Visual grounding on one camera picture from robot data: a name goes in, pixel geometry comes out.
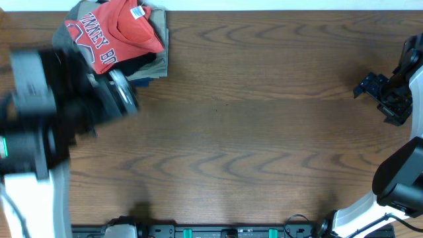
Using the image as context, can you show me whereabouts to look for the red t-shirt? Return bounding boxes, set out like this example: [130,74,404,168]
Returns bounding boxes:
[65,0,165,74]

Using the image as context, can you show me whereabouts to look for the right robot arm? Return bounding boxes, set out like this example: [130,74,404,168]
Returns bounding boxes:
[314,34,422,237]

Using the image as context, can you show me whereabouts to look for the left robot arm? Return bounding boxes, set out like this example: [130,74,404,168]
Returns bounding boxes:
[1,49,138,237]

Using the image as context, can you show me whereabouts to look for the beige folded garment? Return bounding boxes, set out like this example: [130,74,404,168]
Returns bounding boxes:
[73,0,169,82]

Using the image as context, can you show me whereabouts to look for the navy folded garment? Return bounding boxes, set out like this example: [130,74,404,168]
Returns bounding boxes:
[131,77,154,87]

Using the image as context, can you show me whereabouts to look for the black folded garment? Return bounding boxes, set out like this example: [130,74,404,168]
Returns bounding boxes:
[110,53,156,77]

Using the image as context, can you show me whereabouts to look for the grey folded garment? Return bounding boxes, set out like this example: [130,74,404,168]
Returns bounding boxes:
[52,1,82,52]

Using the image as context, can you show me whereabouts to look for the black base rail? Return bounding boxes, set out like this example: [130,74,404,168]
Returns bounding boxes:
[71,222,396,238]

